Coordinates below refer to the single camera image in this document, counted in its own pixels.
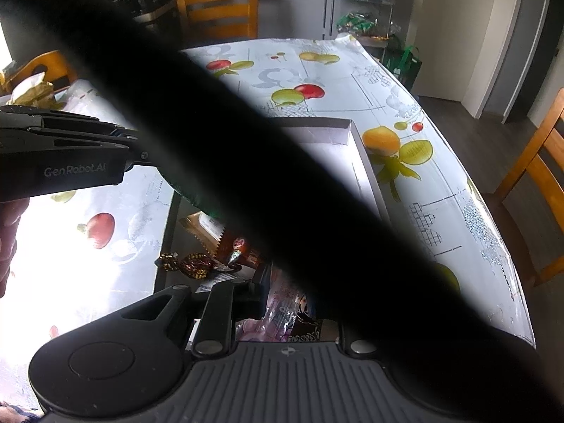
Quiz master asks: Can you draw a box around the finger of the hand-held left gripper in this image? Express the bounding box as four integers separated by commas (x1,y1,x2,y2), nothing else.
117,143,157,172
0,105,139,145

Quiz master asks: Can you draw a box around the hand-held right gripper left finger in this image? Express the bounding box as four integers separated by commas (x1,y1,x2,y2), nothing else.
106,263,271,358

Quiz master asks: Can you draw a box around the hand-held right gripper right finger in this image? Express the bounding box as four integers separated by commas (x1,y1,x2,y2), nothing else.
337,323,384,359

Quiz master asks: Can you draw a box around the pink cartoon print packet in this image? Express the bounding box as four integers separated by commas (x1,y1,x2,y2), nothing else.
235,269,342,344

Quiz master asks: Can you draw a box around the white printed packet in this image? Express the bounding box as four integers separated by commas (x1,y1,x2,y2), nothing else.
196,271,239,294

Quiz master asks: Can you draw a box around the long red snack packet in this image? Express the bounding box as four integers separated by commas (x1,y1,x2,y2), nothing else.
216,231,265,274

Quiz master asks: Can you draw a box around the green snack bag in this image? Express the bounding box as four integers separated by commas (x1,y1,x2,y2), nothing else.
165,178,223,220

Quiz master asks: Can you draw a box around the brown snack packet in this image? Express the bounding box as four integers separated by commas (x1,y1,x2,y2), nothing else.
178,211,226,254

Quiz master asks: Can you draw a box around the white cardboard box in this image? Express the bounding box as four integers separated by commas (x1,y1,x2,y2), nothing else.
153,117,394,300

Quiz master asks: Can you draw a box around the person's left hand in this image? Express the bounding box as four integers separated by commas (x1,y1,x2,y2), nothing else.
0,198,31,300

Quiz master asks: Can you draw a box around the gold bag with tissue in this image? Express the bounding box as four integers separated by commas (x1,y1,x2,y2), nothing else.
9,75,67,106

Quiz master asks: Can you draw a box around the grey cabinet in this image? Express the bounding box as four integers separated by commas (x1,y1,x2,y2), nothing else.
132,2,181,36

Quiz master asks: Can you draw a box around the fruit print tablecloth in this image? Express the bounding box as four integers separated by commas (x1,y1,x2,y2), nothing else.
0,37,536,401

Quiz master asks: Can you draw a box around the person's striped clothing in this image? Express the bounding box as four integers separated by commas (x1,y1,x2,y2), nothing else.
0,401,40,423

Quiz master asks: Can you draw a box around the pile of green candies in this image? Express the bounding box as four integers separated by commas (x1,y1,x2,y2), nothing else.
337,11,375,31

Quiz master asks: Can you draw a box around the green shopping bag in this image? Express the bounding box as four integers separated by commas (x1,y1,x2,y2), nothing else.
382,45,424,92

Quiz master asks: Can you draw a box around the white door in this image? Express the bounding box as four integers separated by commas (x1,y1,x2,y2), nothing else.
462,0,556,119

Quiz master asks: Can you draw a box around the dark blurred strap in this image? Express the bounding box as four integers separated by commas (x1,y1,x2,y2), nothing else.
0,0,564,423

